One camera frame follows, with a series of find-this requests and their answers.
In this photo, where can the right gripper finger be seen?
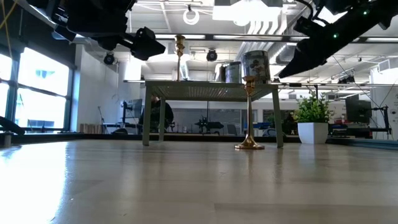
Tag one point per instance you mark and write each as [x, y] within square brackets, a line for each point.
[301, 63]

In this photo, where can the brass candlestick holder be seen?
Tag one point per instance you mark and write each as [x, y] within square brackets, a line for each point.
[249, 143]
[179, 42]

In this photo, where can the glass candle jar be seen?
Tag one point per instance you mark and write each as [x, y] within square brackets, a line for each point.
[256, 67]

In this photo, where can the silver jar table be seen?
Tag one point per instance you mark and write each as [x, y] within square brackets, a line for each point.
[233, 73]

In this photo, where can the black background robot arm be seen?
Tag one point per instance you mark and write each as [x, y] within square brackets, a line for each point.
[208, 124]

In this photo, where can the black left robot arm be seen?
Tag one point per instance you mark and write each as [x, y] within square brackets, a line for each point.
[93, 15]

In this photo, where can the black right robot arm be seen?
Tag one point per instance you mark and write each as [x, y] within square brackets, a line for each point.
[329, 6]

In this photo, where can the round black ceiling fixture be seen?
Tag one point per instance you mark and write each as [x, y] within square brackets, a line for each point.
[109, 58]
[211, 55]

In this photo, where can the small background monitor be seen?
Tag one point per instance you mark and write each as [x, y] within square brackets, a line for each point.
[135, 107]

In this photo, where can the person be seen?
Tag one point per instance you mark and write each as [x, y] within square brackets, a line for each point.
[155, 112]

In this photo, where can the green plant in white pot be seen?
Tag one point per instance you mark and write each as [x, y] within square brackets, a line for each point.
[312, 132]

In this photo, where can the long ceiling light bar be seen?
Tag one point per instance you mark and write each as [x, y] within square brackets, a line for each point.
[217, 37]

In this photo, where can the green perforated metal shelf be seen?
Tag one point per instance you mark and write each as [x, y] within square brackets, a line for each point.
[202, 90]

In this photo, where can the black computer monitor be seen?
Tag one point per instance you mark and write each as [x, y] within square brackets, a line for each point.
[357, 110]

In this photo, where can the wooden blocks row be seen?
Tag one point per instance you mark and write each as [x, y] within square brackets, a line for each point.
[90, 128]

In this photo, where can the large window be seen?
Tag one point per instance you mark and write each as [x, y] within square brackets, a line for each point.
[40, 93]

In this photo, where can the silver ventilation duct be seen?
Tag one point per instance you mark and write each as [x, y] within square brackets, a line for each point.
[281, 51]

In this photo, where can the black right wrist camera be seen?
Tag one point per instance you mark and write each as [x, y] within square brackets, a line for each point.
[306, 26]

